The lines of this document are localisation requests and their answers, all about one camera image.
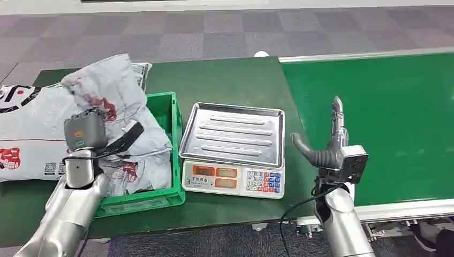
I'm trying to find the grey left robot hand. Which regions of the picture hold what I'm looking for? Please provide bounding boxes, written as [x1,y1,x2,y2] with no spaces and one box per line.
[64,108,108,152]

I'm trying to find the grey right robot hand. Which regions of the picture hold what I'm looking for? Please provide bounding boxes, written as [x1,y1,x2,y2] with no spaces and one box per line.
[291,95,351,169]

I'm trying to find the large white mailer parcel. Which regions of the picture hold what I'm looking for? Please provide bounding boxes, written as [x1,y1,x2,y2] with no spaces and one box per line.
[0,81,84,183]

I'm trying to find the green plastic crate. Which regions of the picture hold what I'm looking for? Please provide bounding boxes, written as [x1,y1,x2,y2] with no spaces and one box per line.
[94,91,186,219]

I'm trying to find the green conveyor belt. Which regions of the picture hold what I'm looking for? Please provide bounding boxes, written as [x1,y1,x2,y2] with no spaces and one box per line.
[281,52,454,207]

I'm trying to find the white electronic scale steel tray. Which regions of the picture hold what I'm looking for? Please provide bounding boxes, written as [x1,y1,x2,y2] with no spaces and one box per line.
[178,102,286,200]

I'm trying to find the black robot foot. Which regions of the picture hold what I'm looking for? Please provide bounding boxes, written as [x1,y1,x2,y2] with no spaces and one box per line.
[411,221,454,257]

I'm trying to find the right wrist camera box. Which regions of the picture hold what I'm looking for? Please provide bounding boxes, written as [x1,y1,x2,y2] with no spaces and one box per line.
[338,145,369,185]

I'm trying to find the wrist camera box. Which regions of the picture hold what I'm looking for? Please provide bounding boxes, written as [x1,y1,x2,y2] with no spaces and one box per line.
[338,145,369,185]
[104,119,145,157]

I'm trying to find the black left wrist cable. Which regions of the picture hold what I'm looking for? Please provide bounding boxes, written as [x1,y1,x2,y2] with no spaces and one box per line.
[62,150,130,165]

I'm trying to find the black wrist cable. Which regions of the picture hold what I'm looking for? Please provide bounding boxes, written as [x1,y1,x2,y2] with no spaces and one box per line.
[62,150,130,165]
[279,183,343,257]

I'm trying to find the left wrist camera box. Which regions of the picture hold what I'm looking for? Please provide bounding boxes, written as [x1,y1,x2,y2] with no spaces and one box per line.
[104,119,145,157]

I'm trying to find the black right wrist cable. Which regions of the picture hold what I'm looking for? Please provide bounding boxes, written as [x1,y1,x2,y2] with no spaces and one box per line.
[279,183,343,257]

